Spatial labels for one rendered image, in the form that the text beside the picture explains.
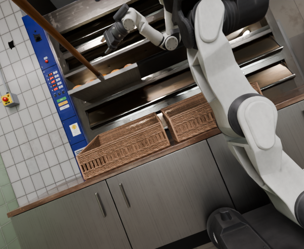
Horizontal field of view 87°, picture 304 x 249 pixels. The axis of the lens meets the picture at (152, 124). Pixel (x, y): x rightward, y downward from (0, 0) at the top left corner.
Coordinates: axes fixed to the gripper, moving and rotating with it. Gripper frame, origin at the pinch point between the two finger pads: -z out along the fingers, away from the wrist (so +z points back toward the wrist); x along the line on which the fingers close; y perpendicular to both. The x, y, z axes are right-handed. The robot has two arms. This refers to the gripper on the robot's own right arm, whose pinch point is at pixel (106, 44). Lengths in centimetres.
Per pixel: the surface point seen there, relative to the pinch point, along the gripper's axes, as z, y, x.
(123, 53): -11.1, -29.0, 6.8
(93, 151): -22, 22, -60
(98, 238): -31, 32, -105
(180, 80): 12, -62, -30
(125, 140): -6, 10, -61
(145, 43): 5.8, -40.2, 6.7
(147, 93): -15, -45, -28
